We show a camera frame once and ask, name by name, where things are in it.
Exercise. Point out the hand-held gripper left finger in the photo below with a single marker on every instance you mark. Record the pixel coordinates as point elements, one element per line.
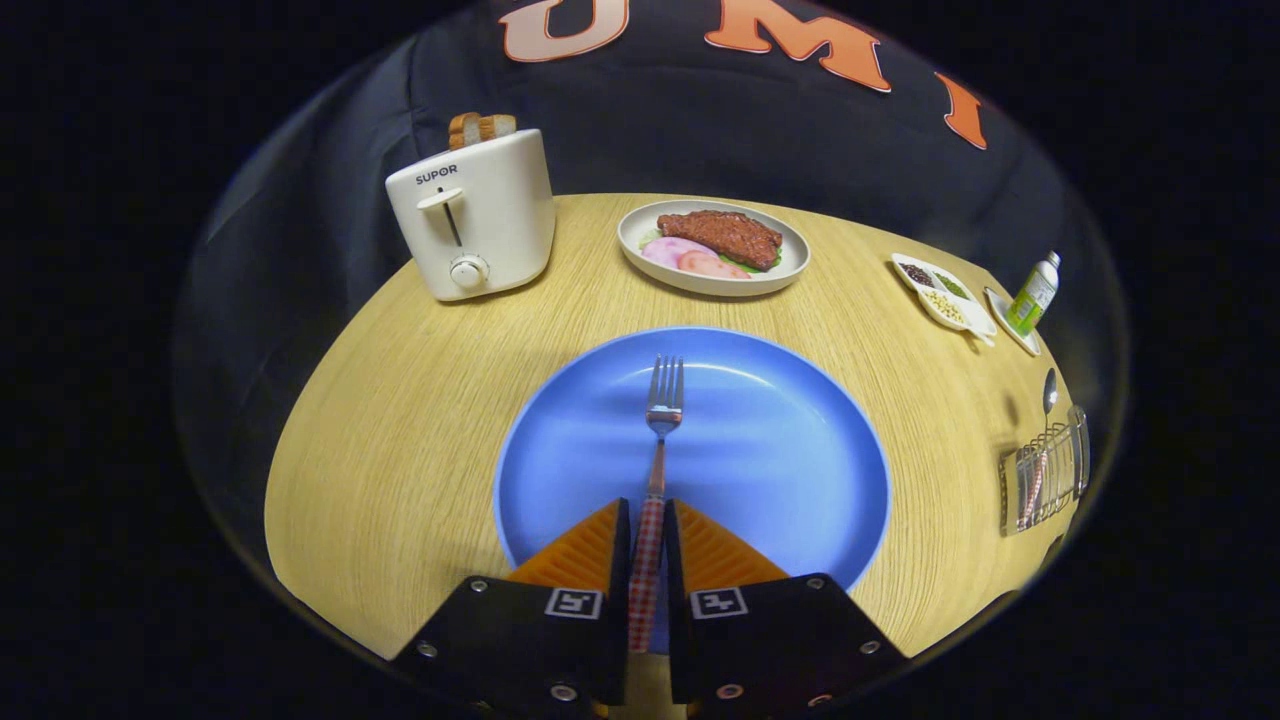
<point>620,560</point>

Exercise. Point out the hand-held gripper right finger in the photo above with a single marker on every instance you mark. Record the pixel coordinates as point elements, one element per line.
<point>675,560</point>

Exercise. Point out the blue round plate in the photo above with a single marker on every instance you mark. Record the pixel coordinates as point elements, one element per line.
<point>780,460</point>

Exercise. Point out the white oval plate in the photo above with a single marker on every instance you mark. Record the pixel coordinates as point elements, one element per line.
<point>700,285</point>

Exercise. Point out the pink ham slice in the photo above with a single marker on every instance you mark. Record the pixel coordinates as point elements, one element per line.
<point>665,250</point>
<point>712,266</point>

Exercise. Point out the green lettuce leaf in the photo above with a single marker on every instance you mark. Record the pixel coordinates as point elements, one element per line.
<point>768,264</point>

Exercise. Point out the brown meat steak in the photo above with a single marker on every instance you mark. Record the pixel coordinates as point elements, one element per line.
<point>725,235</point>

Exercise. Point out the white toaster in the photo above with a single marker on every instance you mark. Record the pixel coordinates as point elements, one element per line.
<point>510,220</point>

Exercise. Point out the pile of yellow soybeans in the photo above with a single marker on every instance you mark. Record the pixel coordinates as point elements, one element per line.
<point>942,307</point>

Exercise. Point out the pile of dark red beans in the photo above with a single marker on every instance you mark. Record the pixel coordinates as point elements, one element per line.
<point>916,272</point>

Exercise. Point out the white divided tray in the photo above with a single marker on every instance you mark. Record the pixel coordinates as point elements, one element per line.
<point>975,322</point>

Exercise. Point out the pile of green mung beans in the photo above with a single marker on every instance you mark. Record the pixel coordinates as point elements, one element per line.
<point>950,285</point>

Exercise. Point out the metal cutlery basket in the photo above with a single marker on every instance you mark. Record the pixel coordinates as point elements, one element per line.
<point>1065,470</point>

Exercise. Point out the white square coaster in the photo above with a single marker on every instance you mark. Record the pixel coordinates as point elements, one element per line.
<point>1005,320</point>

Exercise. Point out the silver bottle with green label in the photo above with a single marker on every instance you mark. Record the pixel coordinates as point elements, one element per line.
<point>1030,300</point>

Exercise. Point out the toasted bread slice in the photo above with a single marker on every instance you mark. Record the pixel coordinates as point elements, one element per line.
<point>463,130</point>
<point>498,126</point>

